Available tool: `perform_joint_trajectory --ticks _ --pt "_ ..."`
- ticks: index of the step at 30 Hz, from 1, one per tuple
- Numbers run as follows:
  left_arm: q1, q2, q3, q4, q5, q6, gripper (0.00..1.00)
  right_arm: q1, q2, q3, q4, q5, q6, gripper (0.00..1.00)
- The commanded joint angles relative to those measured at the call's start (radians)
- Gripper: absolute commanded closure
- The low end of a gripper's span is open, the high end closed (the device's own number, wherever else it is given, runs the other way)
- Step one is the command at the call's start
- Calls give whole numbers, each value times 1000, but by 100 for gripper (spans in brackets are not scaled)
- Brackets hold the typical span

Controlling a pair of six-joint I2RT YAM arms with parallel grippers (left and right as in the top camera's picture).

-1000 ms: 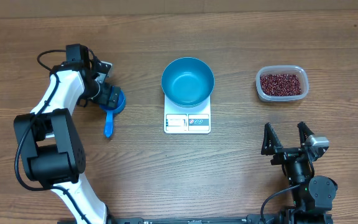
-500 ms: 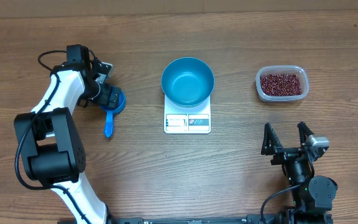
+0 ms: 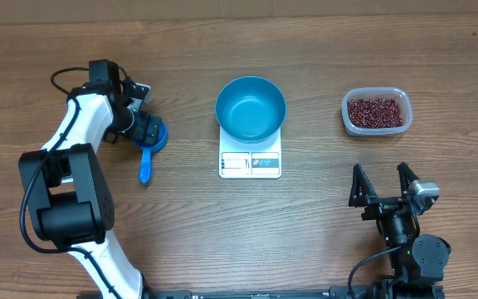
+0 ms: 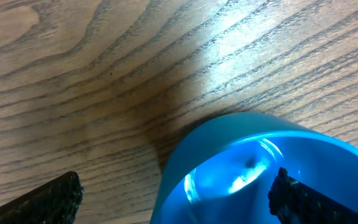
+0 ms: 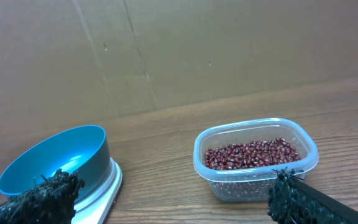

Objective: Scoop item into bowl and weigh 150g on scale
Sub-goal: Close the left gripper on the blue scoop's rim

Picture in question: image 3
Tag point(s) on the teal metal bowl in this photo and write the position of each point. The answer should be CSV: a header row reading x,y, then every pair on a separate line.
x,y
250,109

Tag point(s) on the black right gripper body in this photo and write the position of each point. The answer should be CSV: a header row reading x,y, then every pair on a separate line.
x,y
394,228

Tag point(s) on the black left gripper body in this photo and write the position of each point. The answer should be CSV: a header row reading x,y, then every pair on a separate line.
x,y
139,126

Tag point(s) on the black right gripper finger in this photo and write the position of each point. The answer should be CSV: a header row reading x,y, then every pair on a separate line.
x,y
406,176
362,192

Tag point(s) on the blue plastic measuring scoop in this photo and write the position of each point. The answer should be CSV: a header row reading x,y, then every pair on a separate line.
x,y
145,168

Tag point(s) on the white digital kitchen scale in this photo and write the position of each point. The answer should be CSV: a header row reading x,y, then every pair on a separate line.
x,y
238,160

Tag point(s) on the black mounting rail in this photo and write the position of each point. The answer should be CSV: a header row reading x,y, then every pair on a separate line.
x,y
259,294

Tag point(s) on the red beans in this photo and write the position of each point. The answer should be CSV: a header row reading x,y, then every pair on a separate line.
x,y
375,113

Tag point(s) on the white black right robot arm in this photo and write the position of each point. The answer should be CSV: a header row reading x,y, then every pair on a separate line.
x,y
417,260

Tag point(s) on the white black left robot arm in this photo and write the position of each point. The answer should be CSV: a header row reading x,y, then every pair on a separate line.
x,y
67,206

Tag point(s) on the clear plastic container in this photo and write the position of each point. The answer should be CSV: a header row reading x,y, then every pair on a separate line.
x,y
377,92

